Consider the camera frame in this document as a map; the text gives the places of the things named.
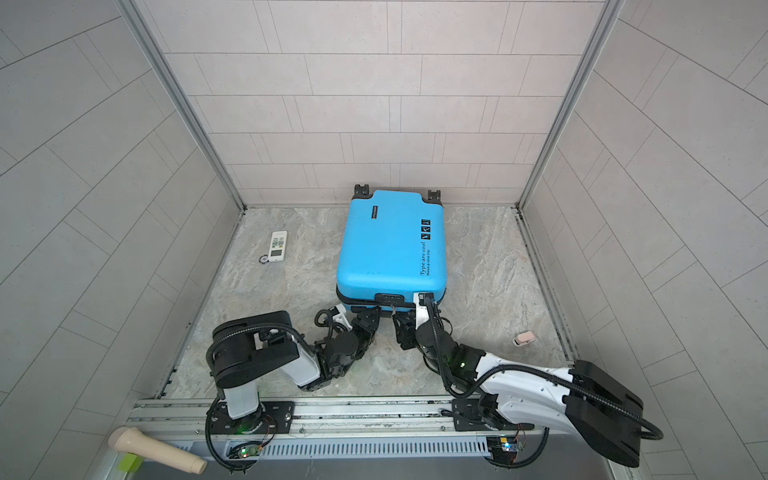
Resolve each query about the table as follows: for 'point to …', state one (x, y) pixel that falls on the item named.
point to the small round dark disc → (264, 259)
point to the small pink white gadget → (524, 338)
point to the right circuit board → (503, 448)
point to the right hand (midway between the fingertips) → (396, 321)
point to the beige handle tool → (130, 439)
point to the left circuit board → (249, 450)
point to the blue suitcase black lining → (392, 245)
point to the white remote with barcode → (277, 248)
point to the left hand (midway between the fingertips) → (392, 310)
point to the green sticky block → (130, 462)
